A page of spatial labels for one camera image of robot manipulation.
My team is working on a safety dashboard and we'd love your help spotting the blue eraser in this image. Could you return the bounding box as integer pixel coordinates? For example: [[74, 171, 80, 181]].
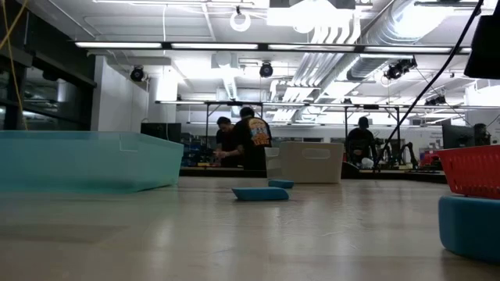
[[267, 179, 295, 190], [231, 187, 291, 202], [437, 195, 500, 263]]

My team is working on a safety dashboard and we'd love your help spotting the teal translucent plastic tray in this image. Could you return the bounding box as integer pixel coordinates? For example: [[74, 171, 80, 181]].
[[0, 130, 184, 194]]

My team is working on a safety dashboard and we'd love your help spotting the person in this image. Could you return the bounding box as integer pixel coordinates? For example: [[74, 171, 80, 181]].
[[234, 106, 273, 171], [345, 116, 382, 169], [212, 116, 245, 169]]

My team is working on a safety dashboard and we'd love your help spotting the black distant table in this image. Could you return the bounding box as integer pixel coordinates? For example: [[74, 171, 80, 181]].
[[179, 166, 448, 184]]

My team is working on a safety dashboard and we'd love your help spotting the dark computer monitor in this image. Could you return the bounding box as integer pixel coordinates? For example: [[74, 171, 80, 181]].
[[140, 122, 183, 144], [441, 123, 476, 150]]

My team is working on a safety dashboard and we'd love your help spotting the long ceiling light bar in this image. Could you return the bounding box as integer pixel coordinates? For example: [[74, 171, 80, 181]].
[[73, 41, 473, 55]]

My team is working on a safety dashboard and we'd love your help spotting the red distant object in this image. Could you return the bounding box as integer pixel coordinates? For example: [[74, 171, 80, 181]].
[[420, 151, 445, 167]]

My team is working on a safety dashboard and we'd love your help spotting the red plastic mesh basket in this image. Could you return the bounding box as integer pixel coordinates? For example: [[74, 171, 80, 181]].
[[435, 144, 500, 201]]

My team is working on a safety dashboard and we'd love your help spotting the black distant workstation frame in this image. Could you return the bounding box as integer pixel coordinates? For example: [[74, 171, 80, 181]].
[[205, 100, 402, 157]]

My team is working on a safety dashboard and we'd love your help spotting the white plastic bin with handle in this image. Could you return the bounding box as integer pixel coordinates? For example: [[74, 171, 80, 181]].
[[265, 140, 345, 184]]

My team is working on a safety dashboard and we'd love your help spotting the white hanging ring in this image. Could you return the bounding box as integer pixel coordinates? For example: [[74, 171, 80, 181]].
[[229, 9, 252, 33]]

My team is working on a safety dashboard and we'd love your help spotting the black ceiling camera cluster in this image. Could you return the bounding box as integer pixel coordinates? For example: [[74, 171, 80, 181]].
[[383, 57, 418, 81]]

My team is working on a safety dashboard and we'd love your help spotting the silver ventilation duct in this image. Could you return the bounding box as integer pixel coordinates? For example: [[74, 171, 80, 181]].
[[347, 0, 470, 83]]

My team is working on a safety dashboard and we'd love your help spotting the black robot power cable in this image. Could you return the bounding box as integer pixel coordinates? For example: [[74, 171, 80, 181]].
[[373, 0, 484, 171]]

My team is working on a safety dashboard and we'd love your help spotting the yellow extension cable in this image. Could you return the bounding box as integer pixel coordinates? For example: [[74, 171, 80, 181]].
[[0, 0, 29, 130]]

